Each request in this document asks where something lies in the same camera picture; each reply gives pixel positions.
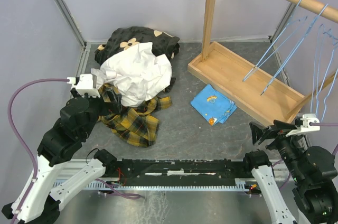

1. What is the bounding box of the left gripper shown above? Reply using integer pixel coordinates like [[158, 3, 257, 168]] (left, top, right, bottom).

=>
[[72, 86, 123, 138]]

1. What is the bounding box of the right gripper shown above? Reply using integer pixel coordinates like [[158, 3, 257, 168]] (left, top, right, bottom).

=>
[[249, 118, 307, 182]]

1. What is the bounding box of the yellow plaid shirt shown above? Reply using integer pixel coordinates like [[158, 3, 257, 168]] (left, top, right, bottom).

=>
[[98, 96, 172, 148]]

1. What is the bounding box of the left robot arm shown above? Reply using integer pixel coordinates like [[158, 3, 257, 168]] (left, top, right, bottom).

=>
[[2, 91, 122, 223]]

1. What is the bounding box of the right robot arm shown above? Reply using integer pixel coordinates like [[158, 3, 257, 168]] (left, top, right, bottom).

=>
[[242, 120, 337, 223]]

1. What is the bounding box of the white shirt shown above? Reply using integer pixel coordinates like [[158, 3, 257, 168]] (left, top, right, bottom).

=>
[[91, 42, 172, 107]]

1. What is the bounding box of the wooden clothes rack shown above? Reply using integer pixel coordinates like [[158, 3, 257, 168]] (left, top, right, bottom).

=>
[[187, 0, 337, 126]]

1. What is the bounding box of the blue folded cloth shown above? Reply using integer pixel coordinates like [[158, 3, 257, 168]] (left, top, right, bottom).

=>
[[190, 84, 237, 126]]

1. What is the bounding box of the black flower-pattern garment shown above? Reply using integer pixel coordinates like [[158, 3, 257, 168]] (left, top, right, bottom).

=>
[[94, 25, 181, 92]]

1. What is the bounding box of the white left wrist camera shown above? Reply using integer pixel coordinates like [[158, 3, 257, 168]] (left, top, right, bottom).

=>
[[67, 73, 100, 98]]

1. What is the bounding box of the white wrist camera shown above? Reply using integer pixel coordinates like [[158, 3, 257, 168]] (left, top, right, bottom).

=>
[[67, 73, 100, 98], [286, 114, 320, 137]]

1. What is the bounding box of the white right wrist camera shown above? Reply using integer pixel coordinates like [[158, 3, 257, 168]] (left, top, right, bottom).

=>
[[286, 114, 320, 137]]

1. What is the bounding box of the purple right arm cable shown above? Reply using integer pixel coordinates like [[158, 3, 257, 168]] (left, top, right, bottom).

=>
[[311, 121, 338, 128]]

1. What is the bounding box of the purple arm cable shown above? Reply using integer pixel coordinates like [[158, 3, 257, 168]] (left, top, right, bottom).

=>
[[7, 78, 70, 224], [311, 121, 338, 128]]

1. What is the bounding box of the white slotted cable duct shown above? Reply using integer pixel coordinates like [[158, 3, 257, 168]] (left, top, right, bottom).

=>
[[52, 178, 254, 191]]

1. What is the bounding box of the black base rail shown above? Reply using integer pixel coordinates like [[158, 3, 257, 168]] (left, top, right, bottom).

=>
[[104, 159, 253, 186]]

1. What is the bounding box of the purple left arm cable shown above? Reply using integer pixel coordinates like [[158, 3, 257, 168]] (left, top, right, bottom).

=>
[[7, 78, 70, 224]]

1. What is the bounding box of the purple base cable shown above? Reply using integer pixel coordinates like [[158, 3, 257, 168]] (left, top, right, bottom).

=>
[[95, 178, 146, 200]]

